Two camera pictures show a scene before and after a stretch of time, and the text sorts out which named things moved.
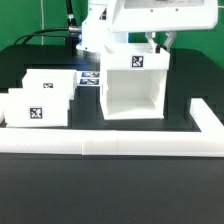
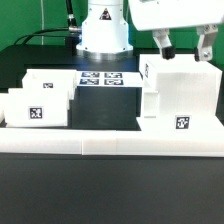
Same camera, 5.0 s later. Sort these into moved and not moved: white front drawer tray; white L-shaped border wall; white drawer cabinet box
Moved: white drawer cabinet box
Not moved: white front drawer tray; white L-shaped border wall
